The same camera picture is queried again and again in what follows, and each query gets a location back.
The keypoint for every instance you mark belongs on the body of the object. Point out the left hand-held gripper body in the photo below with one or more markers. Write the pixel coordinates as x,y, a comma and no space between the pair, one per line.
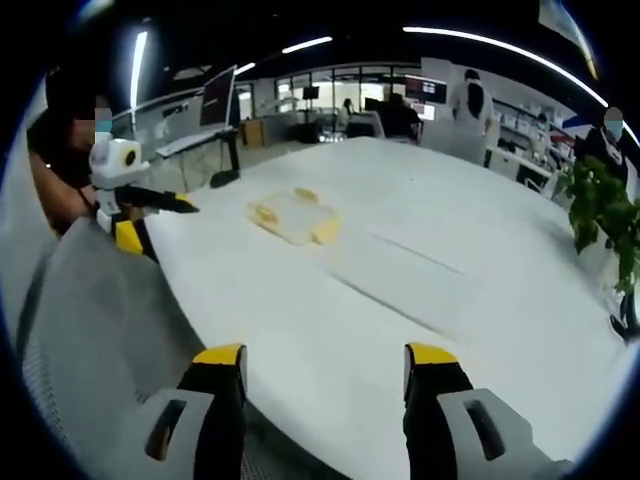
116,162

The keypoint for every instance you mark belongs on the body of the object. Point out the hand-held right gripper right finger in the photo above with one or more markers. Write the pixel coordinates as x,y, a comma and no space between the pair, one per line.
450,425

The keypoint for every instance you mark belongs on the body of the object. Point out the cardboard box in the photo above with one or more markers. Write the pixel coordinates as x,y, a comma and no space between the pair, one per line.
252,133

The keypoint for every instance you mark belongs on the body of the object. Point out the long ceiling light strip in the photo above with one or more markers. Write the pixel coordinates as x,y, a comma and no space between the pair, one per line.
500,47

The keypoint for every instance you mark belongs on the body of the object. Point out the wall screen with red picture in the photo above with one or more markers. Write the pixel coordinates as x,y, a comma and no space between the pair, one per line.
426,90

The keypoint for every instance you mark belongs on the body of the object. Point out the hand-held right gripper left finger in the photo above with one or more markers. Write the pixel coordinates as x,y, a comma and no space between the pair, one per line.
200,425

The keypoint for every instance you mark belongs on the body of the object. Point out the green potted plant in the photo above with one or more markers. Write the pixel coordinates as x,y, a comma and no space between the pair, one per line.
602,210

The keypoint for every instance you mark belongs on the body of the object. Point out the grey mesh office chair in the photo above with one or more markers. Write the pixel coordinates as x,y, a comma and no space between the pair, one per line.
105,320

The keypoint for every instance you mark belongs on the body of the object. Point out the black monitor stand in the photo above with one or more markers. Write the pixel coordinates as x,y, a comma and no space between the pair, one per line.
229,160

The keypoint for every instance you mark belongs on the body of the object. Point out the clear plastic food container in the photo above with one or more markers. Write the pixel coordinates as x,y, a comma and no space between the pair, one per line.
295,217

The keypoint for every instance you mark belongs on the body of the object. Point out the white side desk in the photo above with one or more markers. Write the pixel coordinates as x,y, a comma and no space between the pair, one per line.
190,141

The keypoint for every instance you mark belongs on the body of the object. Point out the small dark monitor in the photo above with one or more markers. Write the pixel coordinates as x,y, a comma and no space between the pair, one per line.
310,92

